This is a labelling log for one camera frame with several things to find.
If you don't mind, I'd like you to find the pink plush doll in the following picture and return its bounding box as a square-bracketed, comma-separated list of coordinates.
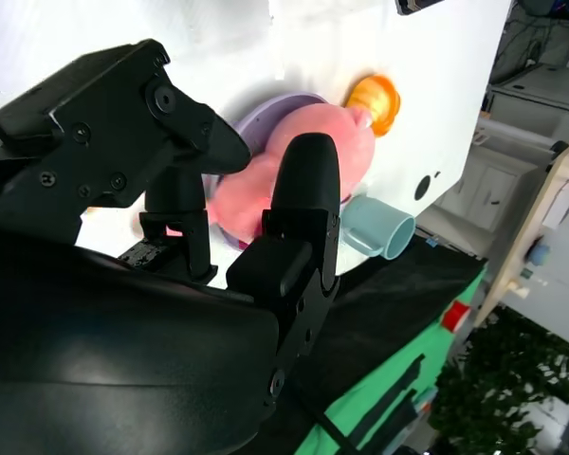
[207, 101, 376, 250]

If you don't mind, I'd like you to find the orange white pumpkin toy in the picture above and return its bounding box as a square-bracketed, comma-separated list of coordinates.
[343, 73, 403, 139]

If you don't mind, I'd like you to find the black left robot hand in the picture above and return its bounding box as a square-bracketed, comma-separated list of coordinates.
[395, 0, 445, 16]

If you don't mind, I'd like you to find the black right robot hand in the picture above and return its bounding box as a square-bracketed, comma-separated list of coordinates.
[0, 39, 342, 455]

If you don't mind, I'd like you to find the green leafy plant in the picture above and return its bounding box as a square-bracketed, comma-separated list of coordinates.
[431, 307, 569, 455]

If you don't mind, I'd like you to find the lavender round plate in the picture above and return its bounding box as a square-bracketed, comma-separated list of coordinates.
[217, 92, 359, 251]

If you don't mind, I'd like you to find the black cloth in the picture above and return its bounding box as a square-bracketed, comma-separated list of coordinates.
[284, 236, 487, 455]

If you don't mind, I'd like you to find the beige wooden board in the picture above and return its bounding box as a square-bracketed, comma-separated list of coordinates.
[473, 135, 569, 328]

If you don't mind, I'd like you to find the white cabinet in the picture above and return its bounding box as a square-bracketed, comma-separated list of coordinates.
[431, 80, 569, 233]

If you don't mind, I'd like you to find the green cloth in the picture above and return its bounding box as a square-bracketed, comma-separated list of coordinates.
[293, 269, 489, 455]

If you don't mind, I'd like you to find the light blue plastic mug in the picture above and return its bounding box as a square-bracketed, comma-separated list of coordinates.
[340, 195, 417, 262]

